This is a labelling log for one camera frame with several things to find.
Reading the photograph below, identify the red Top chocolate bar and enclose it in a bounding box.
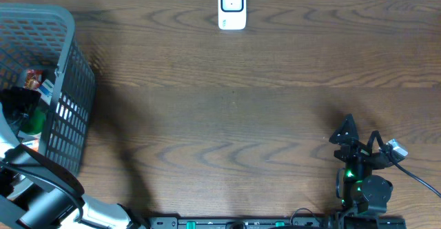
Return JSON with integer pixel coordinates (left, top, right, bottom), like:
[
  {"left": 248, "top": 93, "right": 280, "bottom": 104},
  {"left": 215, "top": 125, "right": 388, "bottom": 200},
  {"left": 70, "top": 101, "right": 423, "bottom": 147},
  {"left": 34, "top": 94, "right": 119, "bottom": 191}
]
[{"left": 23, "top": 70, "right": 43, "bottom": 90}]

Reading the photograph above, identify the grey plastic basket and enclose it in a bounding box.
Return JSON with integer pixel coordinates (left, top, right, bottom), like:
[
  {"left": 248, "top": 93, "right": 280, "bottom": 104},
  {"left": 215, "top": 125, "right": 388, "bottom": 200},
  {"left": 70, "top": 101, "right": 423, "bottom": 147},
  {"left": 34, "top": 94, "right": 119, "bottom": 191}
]
[{"left": 1, "top": 3, "right": 96, "bottom": 175}]

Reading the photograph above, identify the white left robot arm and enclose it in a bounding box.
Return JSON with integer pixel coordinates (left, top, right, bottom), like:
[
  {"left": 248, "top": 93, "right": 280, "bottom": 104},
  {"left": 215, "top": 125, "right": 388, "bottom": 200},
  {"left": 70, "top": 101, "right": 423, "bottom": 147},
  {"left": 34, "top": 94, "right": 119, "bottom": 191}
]
[{"left": 1, "top": 87, "right": 150, "bottom": 228}]

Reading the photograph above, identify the white Panadol box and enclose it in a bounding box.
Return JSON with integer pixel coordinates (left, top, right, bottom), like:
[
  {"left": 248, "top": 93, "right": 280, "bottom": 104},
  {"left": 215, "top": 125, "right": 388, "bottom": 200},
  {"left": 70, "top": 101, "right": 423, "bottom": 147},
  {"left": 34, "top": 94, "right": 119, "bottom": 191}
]
[{"left": 37, "top": 79, "right": 54, "bottom": 105}]

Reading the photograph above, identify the orange tissue pack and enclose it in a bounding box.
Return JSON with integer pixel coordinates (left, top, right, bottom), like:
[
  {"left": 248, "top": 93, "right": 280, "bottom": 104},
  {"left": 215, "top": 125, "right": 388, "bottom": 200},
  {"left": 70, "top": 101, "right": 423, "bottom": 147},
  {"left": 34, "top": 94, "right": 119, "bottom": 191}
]
[{"left": 22, "top": 139, "right": 40, "bottom": 152}]

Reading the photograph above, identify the green lid jar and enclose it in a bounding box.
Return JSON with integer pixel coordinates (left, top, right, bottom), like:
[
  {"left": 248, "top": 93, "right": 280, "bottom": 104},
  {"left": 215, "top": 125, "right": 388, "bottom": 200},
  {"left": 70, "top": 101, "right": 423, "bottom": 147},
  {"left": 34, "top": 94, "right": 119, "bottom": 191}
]
[{"left": 21, "top": 108, "right": 46, "bottom": 135}]

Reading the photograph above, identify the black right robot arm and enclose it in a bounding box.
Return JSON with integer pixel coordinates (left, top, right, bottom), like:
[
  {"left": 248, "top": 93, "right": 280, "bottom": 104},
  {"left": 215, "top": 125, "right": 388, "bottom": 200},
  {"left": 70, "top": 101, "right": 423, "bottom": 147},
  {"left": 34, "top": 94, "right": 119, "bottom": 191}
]
[{"left": 329, "top": 114, "right": 393, "bottom": 216}]

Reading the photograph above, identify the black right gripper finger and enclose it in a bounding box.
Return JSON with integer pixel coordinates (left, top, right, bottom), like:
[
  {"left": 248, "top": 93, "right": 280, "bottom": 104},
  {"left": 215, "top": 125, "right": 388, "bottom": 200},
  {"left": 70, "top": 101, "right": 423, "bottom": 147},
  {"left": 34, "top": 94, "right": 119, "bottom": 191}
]
[
  {"left": 367, "top": 130, "right": 384, "bottom": 153},
  {"left": 329, "top": 114, "right": 359, "bottom": 145}
]

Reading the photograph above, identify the white barcode scanner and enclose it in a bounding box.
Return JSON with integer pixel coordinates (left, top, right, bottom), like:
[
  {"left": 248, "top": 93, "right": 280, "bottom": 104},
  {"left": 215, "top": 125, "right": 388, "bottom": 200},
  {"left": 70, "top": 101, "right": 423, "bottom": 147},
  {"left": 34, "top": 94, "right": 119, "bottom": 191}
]
[{"left": 218, "top": 0, "right": 247, "bottom": 30}]

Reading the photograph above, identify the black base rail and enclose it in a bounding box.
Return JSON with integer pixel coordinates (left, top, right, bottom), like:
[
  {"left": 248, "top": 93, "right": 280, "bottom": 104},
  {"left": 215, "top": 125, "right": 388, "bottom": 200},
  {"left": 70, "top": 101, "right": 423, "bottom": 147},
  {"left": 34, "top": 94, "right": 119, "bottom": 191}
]
[{"left": 148, "top": 216, "right": 407, "bottom": 229}]

